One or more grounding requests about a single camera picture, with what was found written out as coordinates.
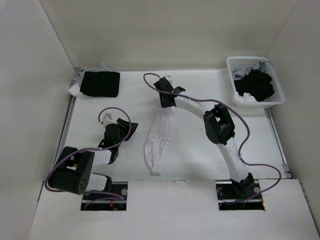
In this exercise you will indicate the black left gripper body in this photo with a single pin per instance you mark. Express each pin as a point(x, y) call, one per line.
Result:
point(124, 130)

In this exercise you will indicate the light pink tank top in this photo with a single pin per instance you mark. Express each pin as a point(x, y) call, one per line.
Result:
point(160, 136)

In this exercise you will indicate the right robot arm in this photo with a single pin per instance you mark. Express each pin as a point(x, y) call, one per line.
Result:
point(219, 129)

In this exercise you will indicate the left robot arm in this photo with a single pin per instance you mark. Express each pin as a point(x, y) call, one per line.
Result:
point(74, 169)

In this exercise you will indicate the folded black tank top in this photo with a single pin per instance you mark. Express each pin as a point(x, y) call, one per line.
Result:
point(101, 84)

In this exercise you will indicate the folded white tank top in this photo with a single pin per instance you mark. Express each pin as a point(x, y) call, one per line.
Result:
point(75, 90)

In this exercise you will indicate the folded grey tank top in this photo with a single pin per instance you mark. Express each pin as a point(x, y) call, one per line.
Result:
point(102, 67)

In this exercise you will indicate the crumpled white tank top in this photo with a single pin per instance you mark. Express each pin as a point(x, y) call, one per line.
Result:
point(243, 99)

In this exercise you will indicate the crumpled grey tank top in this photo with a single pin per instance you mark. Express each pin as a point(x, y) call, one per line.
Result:
point(239, 72)

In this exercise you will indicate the crumpled black tank top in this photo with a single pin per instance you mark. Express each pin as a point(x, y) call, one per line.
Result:
point(257, 83)

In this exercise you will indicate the white perforated plastic basket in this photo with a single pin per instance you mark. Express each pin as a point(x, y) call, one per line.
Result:
point(276, 99)

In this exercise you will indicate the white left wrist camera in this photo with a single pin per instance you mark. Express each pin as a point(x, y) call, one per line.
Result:
point(107, 120)

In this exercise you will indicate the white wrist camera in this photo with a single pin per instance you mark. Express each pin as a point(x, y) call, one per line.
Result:
point(169, 78)
point(107, 120)

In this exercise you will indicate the left aluminium table rail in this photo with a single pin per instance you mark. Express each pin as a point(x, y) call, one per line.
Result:
point(65, 128)

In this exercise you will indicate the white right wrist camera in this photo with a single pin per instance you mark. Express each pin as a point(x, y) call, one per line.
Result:
point(169, 78)

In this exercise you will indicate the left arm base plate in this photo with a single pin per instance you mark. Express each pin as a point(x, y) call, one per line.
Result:
point(107, 202)

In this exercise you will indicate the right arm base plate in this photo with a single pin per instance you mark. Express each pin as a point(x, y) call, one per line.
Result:
point(228, 200)

